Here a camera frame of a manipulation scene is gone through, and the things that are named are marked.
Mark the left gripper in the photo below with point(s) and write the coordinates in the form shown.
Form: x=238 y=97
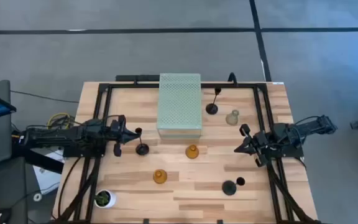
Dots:
x=118 y=135

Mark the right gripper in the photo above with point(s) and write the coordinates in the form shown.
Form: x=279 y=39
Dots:
x=259 y=143

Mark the black metal candlestick holder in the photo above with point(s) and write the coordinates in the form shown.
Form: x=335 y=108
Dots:
x=211 y=109
x=228 y=188
x=142 y=149

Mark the clear glass candle holder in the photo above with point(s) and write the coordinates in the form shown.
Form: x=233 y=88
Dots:
x=232 y=119

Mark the amber glass candle holder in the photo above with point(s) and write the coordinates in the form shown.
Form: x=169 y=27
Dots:
x=160 y=176
x=192 y=152

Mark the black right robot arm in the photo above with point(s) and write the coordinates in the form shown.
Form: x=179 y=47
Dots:
x=306 y=127

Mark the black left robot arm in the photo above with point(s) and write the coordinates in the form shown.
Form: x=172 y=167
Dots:
x=57 y=137

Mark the green perforated metal shelf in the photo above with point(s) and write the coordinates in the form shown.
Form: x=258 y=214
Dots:
x=179 y=102

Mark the white pot with green plant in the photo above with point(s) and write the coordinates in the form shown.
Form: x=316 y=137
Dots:
x=105 y=199

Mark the white label sticker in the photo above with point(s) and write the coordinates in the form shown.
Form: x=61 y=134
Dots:
x=278 y=83

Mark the black floor strut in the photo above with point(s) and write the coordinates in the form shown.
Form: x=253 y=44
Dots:
x=42 y=161

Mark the white paper sheet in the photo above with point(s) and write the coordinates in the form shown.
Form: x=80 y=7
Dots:
x=47 y=180

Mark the white tape roll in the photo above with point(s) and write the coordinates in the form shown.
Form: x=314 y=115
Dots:
x=35 y=197

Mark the black computer mouse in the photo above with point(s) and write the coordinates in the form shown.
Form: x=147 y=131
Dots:
x=6 y=214

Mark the black aluminium table frame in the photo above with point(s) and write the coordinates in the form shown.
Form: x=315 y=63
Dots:
x=135 y=85

